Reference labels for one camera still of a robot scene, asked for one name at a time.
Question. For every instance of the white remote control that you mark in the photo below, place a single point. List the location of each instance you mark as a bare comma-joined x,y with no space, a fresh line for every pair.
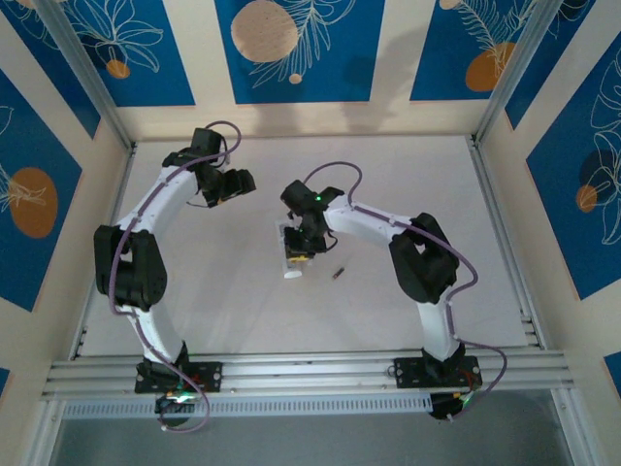
293,272

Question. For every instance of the small black AAA battery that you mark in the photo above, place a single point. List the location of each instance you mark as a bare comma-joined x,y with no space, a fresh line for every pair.
338,273

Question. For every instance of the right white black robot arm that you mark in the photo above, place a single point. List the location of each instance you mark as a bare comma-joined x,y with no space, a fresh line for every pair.
369,225

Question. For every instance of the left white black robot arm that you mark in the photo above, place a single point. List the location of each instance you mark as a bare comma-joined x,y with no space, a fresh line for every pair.
167,204

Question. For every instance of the black controller board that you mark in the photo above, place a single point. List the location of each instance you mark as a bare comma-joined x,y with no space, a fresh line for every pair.
177,402
451,405

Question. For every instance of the aluminium table side rail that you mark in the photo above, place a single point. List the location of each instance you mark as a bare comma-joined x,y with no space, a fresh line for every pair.
121,189
481,170

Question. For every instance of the aluminium mounting rail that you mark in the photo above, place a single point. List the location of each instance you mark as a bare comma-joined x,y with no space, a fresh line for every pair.
310,369

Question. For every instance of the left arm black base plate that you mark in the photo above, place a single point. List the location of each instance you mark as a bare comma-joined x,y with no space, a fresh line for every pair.
208,376

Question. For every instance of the aluminium corner post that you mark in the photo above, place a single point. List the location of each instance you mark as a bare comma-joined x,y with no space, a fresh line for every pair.
516,73
86,73

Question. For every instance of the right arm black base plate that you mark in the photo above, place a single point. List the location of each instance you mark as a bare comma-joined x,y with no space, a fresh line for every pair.
412,374

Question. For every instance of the aluminium frame bar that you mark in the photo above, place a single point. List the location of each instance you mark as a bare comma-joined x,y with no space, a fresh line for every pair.
46,432
572,427

